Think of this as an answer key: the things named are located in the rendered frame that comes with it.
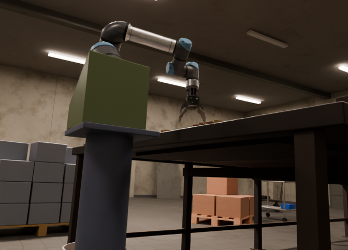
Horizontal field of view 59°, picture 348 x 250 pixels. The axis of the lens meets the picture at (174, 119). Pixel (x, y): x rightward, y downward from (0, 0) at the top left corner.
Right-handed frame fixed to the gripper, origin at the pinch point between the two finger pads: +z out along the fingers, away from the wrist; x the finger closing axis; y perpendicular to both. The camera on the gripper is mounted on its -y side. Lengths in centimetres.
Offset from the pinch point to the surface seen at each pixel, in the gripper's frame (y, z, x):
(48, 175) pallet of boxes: -209, 13, -145
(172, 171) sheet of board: -1008, -72, 45
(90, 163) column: 61, 31, -42
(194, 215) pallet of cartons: -364, 63, 48
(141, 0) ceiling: -332, -323, -54
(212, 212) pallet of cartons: -350, 59, 75
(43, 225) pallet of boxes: -214, 70, -147
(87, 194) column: 61, 41, -42
